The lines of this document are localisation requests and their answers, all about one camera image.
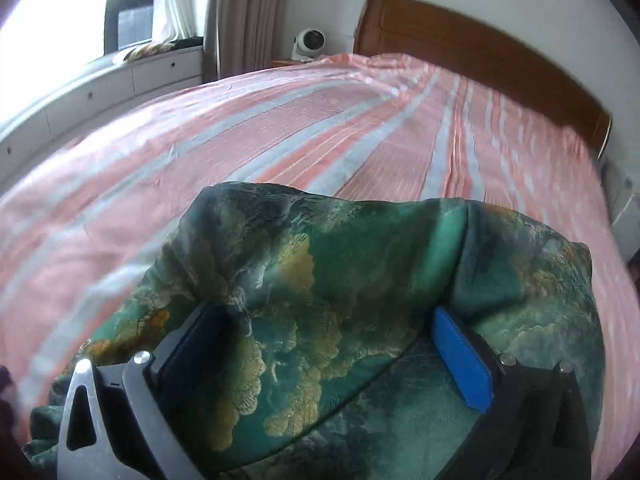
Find green landscape-print padded jacket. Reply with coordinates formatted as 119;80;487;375
24;183;604;479

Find pink white striped bed sheet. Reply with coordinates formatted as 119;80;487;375
1;54;639;479

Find white bedside drawer cabinet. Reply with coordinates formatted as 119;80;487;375
601;159;639;262

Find white window-side cabinet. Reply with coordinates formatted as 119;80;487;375
1;44;203;191

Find beige window curtain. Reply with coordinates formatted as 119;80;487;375
203;0;286;82

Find brown wooden headboard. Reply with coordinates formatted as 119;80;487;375
352;0;613;157

